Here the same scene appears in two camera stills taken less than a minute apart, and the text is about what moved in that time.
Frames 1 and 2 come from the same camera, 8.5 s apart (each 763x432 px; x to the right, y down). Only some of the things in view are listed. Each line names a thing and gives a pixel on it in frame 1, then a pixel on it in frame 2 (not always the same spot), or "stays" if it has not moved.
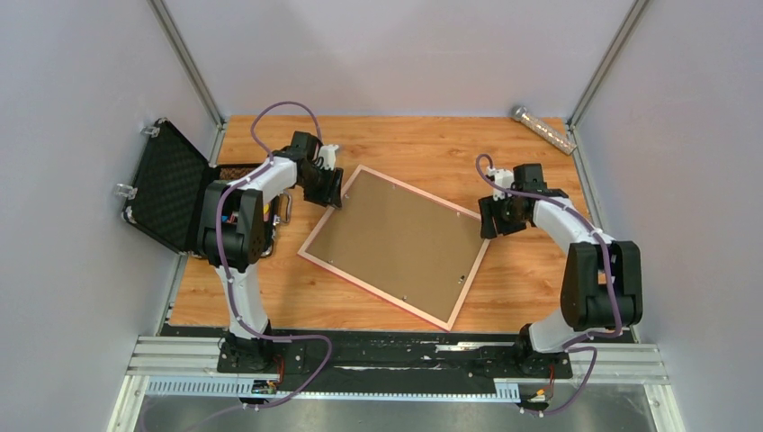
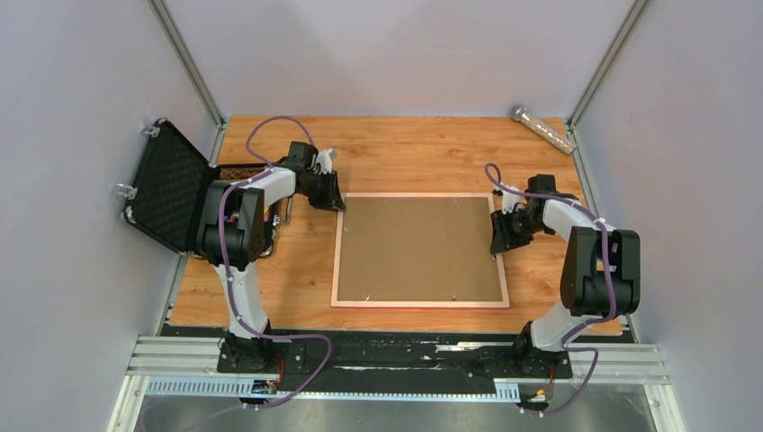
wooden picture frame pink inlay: (446, 217) to (461, 304)
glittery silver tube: (543, 130) stays
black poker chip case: (165, 199) stays
